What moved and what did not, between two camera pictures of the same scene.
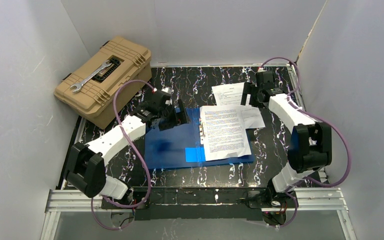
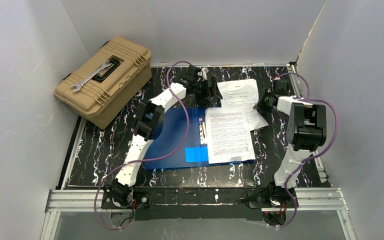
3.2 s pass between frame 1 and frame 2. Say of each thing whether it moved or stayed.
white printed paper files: moved
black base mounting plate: stayed
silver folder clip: stayed
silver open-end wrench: stayed
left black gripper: moved
